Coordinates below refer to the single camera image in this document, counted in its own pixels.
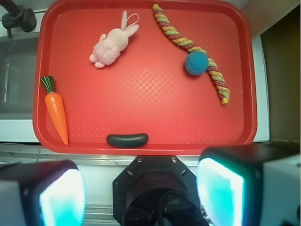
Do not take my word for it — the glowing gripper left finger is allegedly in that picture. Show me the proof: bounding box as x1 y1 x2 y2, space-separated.
0 160 86 226

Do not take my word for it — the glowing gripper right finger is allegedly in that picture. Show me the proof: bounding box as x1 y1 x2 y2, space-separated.
196 144 301 226

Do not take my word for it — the blue yarn ball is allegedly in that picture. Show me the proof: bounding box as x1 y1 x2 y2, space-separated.
184 51 209 76

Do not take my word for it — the orange toy carrot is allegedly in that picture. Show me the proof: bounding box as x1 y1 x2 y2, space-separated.
40 75 69 145

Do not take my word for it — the black sausage-shaped toy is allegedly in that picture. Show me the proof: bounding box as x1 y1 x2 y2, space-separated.
106 133 149 148

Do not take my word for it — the red plastic tray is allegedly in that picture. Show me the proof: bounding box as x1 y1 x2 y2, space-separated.
33 0 257 155

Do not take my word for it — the grey metal sink basin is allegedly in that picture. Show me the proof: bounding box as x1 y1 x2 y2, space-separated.
0 35 39 120

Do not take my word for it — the pink plush bunny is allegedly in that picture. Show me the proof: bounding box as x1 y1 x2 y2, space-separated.
89 10 140 69

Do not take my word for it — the dark clamp knob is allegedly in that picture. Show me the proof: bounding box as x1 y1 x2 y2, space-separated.
0 0 37 38

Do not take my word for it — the twisted multicolour rope toy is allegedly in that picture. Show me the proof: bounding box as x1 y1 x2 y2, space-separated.
152 4 230 105

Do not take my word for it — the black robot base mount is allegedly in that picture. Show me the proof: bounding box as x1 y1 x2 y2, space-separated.
112 156 208 226

